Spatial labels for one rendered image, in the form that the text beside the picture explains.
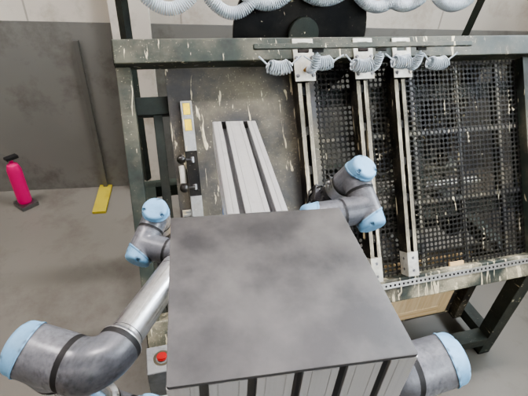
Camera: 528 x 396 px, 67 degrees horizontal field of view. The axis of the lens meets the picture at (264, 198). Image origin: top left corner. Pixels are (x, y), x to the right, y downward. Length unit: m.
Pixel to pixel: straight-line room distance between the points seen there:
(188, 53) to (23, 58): 2.40
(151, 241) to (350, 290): 0.77
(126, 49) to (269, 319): 1.52
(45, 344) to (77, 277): 2.57
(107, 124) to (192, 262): 3.64
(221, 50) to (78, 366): 1.37
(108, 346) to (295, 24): 1.94
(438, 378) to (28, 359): 0.82
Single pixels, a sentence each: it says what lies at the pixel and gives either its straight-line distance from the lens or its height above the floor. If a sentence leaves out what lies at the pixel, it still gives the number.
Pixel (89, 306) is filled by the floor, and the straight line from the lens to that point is 3.25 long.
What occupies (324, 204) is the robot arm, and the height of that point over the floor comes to 1.80.
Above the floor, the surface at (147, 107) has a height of 1.65.
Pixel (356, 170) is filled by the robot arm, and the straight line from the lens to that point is 1.05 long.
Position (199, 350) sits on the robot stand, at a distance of 0.42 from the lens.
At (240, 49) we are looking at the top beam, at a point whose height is 1.90.
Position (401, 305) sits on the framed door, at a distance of 2.76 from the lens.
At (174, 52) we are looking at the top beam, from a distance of 1.82.
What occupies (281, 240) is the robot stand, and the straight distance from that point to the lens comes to 0.53.
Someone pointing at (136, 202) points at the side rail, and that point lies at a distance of 1.79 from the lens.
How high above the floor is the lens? 2.38
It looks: 35 degrees down
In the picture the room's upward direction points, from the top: 4 degrees clockwise
